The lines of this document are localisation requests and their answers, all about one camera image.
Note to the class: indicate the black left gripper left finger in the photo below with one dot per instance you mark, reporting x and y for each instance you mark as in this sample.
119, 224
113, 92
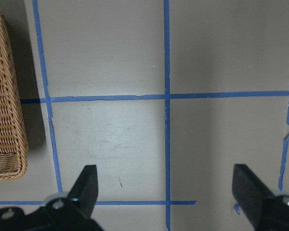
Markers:
70, 211

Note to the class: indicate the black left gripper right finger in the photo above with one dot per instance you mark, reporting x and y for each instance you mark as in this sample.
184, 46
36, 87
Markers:
264, 209

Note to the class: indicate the brown wicker basket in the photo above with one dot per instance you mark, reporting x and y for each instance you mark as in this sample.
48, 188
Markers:
13, 138

